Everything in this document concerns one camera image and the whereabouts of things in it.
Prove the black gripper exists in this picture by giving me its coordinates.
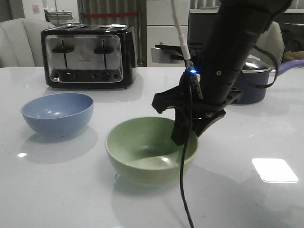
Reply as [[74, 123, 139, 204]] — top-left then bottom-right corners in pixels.
[[152, 71, 242, 145]]

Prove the green bowl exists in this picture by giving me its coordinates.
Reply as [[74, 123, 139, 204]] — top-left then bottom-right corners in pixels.
[[105, 116, 199, 187]]

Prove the blue bowl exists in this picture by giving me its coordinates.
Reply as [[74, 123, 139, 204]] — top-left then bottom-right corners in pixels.
[[20, 93, 94, 137]]

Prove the dark blue saucepan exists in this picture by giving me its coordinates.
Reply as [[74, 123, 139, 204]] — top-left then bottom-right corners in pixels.
[[232, 60, 304, 105]]

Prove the white cabinet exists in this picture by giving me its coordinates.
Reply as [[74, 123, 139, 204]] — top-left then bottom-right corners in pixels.
[[146, 0, 190, 67]]

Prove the glass pot lid blue knob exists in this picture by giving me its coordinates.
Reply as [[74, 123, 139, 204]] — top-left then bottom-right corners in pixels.
[[242, 56, 272, 73]]

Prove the beige chair right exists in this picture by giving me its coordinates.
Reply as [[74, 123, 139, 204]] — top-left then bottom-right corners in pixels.
[[247, 21, 285, 67]]

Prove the beige chair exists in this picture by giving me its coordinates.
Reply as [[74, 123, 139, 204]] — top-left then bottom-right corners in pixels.
[[247, 21, 285, 67], [0, 18, 54, 68]]

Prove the black and silver toaster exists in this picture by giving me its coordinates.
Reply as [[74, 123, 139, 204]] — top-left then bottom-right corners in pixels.
[[41, 24, 137, 89]]

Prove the beige chair left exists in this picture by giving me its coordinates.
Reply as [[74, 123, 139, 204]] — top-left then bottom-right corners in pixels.
[[0, 18, 54, 68]]

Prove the black cable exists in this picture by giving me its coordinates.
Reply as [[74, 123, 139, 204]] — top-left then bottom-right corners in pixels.
[[179, 71, 195, 228]]

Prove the white cable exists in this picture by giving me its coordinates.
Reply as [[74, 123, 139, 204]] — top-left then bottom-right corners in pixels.
[[170, 0, 192, 61]]

